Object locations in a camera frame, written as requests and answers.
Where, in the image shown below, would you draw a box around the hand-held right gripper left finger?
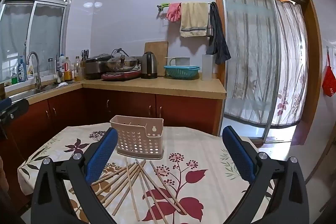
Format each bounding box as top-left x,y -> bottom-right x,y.
31,127 -> 119,224

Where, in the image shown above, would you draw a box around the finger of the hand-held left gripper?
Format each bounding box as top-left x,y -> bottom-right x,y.
1,98 -> 29,121
0,97 -> 12,112

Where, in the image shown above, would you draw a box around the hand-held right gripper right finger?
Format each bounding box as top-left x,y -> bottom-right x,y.
223,126 -> 310,224

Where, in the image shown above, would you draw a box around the pink plastic utensil basket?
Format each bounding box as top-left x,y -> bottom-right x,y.
110,115 -> 164,160

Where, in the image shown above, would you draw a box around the pile of wooden chopsticks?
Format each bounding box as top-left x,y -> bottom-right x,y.
91,158 -> 188,223

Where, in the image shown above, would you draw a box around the steel kitchen sink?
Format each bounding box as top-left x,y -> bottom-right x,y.
8,82 -> 79,104

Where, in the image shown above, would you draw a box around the blue detergent bottle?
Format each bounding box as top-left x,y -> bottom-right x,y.
18,56 -> 27,82

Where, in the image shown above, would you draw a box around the white spray bottle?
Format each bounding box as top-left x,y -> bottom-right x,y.
27,57 -> 35,80

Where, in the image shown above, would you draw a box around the floral tablecloth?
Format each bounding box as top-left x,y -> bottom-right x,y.
17,123 -> 276,224

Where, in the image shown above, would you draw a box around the steel sink faucet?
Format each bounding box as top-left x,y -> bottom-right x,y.
26,51 -> 42,90

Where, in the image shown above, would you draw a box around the metal ladle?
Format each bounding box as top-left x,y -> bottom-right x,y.
55,54 -> 63,83

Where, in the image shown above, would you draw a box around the red-brown kitchen cabinet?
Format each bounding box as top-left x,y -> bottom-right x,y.
0,78 -> 227,161

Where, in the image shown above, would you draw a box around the cooking oil bottle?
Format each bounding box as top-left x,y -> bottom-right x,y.
75,56 -> 82,81

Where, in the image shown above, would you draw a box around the red induction cooker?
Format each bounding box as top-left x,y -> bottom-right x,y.
101,70 -> 142,82

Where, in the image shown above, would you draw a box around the dark rice cooker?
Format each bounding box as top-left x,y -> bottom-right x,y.
84,54 -> 115,80

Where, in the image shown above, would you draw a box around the tall white plastic container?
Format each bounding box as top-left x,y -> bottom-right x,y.
202,54 -> 213,82

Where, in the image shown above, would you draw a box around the steel wok with lid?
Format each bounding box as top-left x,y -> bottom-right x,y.
105,48 -> 140,72

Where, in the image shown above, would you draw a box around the sheer patterned curtain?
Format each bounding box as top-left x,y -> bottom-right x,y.
223,0 -> 308,126

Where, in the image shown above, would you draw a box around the teal plastic colander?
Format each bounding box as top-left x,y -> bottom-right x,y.
164,65 -> 201,80

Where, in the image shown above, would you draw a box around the black steel electric kettle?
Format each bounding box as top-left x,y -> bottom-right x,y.
141,51 -> 158,80

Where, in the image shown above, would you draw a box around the light green mug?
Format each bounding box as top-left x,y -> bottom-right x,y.
164,57 -> 190,67

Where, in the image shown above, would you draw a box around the dark grey cloth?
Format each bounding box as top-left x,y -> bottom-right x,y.
205,2 -> 232,65

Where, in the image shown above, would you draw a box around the red hanging bag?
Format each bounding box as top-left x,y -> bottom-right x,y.
322,51 -> 336,97

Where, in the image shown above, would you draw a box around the wooden cutting board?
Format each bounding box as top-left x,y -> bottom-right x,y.
144,41 -> 169,76

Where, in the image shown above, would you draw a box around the beige striped towel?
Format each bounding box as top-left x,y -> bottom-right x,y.
180,2 -> 209,38

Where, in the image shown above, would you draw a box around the metal towel rack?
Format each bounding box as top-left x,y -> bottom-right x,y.
157,2 -> 216,20

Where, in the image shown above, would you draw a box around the pink rubber gloves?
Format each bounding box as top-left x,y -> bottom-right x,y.
166,3 -> 182,22

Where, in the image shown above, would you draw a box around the aluminium frame window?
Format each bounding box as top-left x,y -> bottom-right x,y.
0,0 -> 78,83

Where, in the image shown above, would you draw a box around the wooden sliding door frame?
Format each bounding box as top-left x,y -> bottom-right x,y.
211,0 -> 323,147

